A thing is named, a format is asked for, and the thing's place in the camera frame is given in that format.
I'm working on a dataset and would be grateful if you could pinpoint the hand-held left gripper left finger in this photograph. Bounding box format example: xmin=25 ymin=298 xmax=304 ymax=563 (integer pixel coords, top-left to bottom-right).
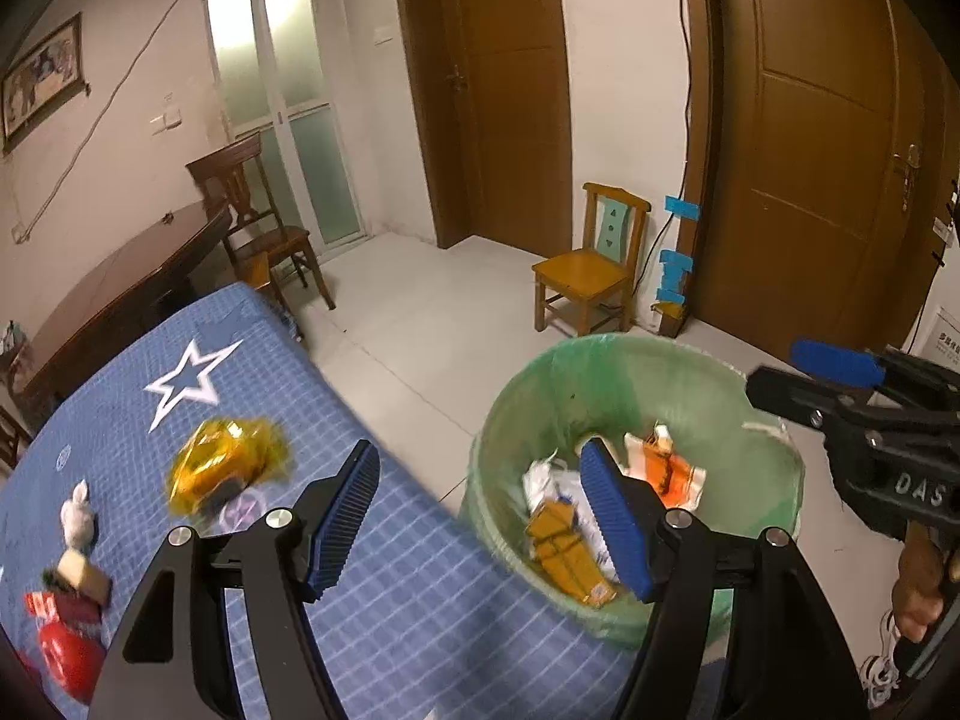
xmin=88 ymin=439 xmax=382 ymax=720

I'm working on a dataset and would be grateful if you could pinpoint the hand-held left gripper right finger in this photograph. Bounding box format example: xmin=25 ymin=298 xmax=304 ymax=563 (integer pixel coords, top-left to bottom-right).
xmin=579 ymin=436 xmax=871 ymax=720

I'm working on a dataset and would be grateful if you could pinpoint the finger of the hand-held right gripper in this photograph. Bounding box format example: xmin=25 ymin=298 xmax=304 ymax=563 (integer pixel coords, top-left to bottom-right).
xmin=790 ymin=339 xmax=960 ymax=413
xmin=746 ymin=365 xmax=871 ymax=432

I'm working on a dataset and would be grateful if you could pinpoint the orange cardboard box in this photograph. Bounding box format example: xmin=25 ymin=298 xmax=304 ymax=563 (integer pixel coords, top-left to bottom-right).
xmin=523 ymin=499 xmax=617 ymax=607

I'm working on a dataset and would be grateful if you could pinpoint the white printed plastic packet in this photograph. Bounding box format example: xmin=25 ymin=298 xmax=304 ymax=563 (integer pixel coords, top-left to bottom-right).
xmin=521 ymin=448 xmax=625 ymax=587

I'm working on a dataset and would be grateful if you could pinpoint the orange and white packet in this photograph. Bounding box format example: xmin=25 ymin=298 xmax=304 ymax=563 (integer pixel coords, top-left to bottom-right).
xmin=624 ymin=424 xmax=707 ymax=511

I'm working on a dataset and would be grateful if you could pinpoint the green lined waste bin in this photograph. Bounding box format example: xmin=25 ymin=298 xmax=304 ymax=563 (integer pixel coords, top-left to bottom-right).
xmin=459 ymin=331 xmax=805 ymax=650

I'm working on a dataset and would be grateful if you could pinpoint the person's right hand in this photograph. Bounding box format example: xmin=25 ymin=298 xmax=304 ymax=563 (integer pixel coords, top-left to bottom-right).
xmin=891 ymin=521 xmax=960 ymax=646

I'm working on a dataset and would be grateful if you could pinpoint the blue checked tablecloth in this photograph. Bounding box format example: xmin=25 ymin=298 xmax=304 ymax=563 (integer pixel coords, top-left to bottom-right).
xmin=0 ymin=281 xmax=646 ymax=720

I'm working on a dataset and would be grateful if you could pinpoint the yellow crinkled wrapper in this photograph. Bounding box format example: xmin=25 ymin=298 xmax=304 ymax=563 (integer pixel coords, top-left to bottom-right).
xmin=166 ymin=416 xmax=293 ymax=518

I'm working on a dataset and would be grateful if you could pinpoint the blue tape patch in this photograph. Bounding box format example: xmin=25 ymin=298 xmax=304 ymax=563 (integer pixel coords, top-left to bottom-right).
xmin=655 ymin=249 xmax=695 ymax=302

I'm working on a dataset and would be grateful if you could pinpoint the brown wooden door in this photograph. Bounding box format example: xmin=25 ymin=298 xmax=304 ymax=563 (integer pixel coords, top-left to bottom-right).
xmin=390 ymin=0 xmax=575 ymax=250
xmin=679 ymin=0 xmax=950 ymax=357

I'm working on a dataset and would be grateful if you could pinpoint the white patterned slipper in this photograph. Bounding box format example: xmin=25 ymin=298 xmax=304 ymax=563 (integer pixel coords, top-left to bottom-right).
xmin=857 ymin=652 xmax=901 ymax=712

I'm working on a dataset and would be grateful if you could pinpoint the light wooden chair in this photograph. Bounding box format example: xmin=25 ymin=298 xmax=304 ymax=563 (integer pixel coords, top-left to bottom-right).
xmin=532 ymin=181 xmax=652 ymax=338

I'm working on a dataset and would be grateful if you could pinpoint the small white figurine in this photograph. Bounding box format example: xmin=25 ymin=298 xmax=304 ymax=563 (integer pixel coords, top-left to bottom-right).
xmin=60 ymin=481 xmax=98 ymax=552

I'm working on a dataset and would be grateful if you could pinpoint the beige block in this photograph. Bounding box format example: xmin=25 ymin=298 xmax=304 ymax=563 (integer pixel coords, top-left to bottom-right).
xmin=56 ymin=549 xmax=113 ymax=605

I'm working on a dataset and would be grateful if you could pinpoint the red snack wrapper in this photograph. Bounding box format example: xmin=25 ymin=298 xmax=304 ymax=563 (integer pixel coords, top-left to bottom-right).
xmin=22 ymin=589 xmax=102 ymax=627

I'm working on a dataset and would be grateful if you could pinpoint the red apple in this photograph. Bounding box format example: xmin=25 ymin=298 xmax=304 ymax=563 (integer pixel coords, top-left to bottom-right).
xmin=37 ymin=621 xmax=106 ymax=706

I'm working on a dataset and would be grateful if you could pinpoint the dark wooden table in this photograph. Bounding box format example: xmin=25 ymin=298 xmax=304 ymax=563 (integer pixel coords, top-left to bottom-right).
xmin=0 ymin=199 xmax=233 ymax=421

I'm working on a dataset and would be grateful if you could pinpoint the dark wooden chair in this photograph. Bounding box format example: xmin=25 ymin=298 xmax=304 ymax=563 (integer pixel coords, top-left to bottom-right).
xmin=185 ymin=131 xmax=337 ymax=312

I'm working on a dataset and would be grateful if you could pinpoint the frosted glass door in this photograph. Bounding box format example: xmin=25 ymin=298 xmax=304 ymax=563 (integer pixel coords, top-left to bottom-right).
xmin=202 ymin=0 xmax=368 ymax=248

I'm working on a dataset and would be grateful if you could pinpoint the white wall notice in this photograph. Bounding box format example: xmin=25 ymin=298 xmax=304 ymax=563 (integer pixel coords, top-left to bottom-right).
xmin=919 ymin=306 xmax=960 ymax=370

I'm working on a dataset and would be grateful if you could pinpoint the black hanging cable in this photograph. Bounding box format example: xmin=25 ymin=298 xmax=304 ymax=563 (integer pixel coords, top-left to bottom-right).
xmin=634 ymin=0 xmax=695 ymax=316

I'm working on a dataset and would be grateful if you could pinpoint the thin wall wire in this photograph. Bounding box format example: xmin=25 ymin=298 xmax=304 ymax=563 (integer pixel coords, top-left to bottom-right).
xmin=11 ymin=0 xmax=207 ymax=241

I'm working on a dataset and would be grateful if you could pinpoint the framed wall picture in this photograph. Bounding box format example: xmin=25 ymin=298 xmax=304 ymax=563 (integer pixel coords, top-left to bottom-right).
xmin=0 ymin=13 xmax=83 ymax=155

